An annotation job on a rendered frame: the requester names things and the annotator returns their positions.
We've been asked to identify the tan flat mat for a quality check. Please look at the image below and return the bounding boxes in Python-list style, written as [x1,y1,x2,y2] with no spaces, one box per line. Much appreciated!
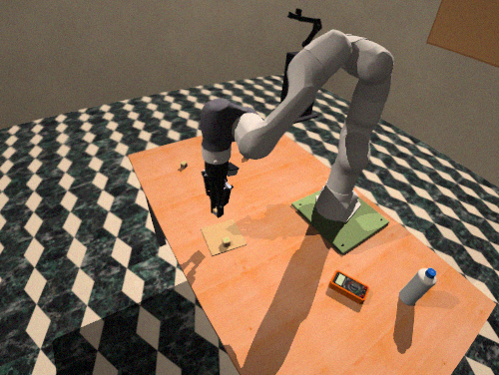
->
[201,219,247,255]

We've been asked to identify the orange pocket multimeter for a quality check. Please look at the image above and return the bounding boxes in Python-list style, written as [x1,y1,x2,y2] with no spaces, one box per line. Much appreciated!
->
[328,270,369,304]

